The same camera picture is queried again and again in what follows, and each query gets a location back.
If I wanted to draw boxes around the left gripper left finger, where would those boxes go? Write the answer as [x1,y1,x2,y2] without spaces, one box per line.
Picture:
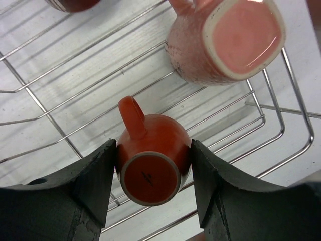
[1,140,116,240]

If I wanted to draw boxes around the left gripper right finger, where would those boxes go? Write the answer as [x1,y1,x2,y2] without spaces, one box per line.
[191,140,320,240]

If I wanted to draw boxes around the red orange cup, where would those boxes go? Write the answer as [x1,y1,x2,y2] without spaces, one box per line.
[115,96,192,206]

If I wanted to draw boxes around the pink cup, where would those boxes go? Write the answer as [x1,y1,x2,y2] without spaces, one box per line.
[166,0,286,85]

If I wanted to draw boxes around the dark brown cup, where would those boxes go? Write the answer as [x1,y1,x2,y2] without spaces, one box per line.
[45,0,100,13]

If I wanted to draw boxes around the wire dish rack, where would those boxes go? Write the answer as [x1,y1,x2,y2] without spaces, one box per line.
[0,0,321,241]

